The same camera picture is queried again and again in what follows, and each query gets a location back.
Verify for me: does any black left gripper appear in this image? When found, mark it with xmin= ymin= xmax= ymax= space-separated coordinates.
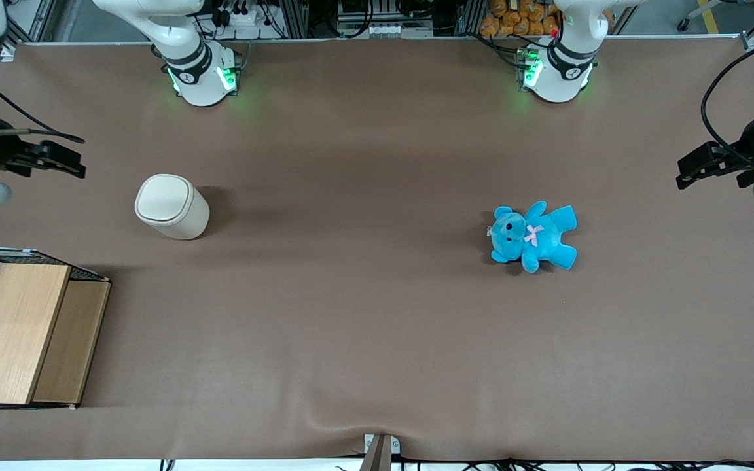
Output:
xmin=676 ymin=106 xmax=754 ymax=191

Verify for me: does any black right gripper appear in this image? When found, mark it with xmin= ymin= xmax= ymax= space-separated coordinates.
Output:
xmin=0 ymin=111 xmax=87 ymax=179

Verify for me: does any cream trash can with lid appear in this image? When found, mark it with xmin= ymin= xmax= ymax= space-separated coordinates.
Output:
xmin=134 ymin=173 xmax=211 ymax=241

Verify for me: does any blue teddy bear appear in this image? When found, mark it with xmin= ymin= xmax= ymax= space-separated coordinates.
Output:
xmin=487 ymin=201 xmax=579 ymax=274

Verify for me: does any white power strip with plugs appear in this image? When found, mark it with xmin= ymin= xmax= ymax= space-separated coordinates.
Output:
xmin=213 ymin=3 xmax=261 ymax=28

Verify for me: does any pile of orange toys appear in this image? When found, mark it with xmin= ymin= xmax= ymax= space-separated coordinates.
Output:
xmin=478 ymin=0 xmax=617 ymax=38

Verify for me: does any long white power strip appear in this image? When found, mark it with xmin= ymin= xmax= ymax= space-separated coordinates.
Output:
xmin=340 ymin=22 xmax=434 ymax=39

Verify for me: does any brown table cloth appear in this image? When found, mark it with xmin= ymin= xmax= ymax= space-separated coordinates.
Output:
xmin=0 ymin=36 xmax=754 ymax=462

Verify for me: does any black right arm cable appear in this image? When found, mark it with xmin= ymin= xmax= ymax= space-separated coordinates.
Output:
xmin=0 ymin=59 xmax=85 ymax=145

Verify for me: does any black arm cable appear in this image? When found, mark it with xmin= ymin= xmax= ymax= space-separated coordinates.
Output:
xmin=701 ymin=36 xmax=754 ymax=166
xmin=0 ymin=59 xmax=85 ymax=145

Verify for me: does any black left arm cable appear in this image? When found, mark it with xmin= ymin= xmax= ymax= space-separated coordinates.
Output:
xmin=701 ymin=36 xmax=754 ymax=166

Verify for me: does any wooden shelf with wire grid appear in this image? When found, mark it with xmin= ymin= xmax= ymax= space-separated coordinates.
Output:
xmin=0 ymin=247 xmax=113 ymax=411

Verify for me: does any metal table edge bracket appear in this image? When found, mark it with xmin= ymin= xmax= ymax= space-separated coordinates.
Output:
xmin=359 ymin=433 xmax=402 ymax=471

